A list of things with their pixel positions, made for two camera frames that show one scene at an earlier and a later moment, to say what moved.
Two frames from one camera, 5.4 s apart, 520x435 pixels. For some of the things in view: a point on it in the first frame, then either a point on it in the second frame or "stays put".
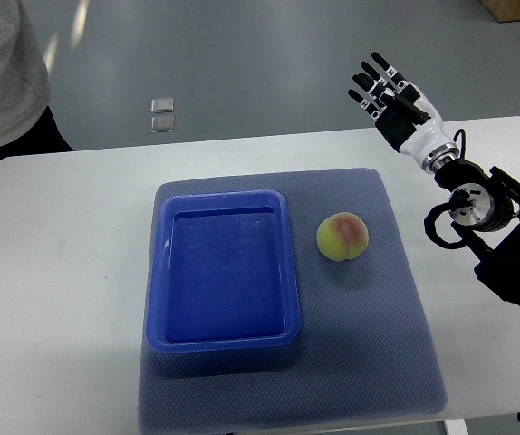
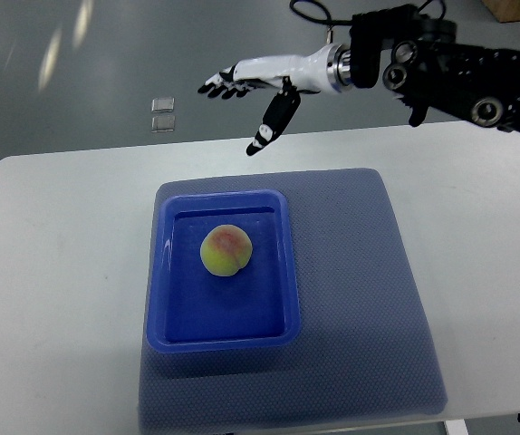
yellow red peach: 342,236 to 225,249
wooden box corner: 505,11 stays put
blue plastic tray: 222,274 stays put
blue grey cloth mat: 364,352 stays put
